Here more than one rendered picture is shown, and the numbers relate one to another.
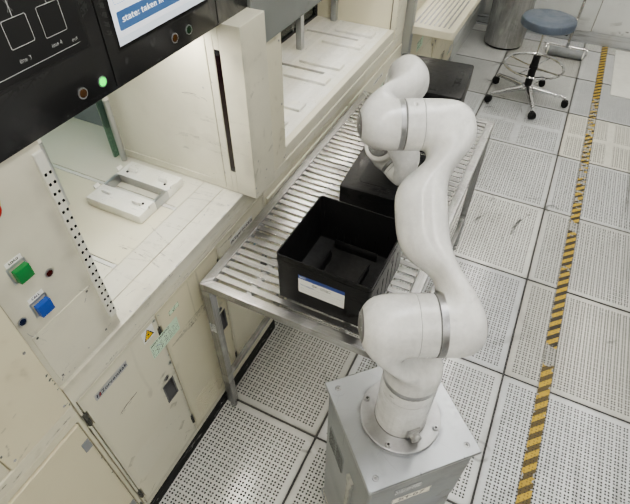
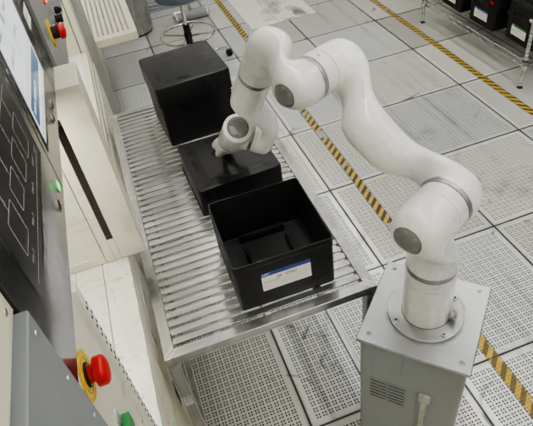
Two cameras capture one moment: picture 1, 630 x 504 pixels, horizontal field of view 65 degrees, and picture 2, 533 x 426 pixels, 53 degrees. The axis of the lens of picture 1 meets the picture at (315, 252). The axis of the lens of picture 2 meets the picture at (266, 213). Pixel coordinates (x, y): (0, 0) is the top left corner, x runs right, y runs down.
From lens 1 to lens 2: 0.59 m
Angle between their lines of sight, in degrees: 27
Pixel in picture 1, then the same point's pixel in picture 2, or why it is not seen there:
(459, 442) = (475, 294)
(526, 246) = (306, 168)
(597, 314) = (392, 180)
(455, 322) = (465, 187)
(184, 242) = (127, 332)
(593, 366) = not seen: hidden behind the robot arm
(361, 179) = (210, 176)
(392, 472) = (465, 349)
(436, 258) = (418, 154)
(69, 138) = not seen: outside the picture
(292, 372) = (241, 400)
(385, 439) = (437, 334)
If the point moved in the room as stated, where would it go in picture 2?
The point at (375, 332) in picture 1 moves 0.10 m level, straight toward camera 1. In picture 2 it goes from (431, 232) to (470, 262)
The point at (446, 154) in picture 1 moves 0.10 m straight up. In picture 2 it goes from (365, 79) to (365, 33)
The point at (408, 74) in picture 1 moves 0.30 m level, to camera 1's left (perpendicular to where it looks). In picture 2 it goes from (284, 39) to (175, 101)
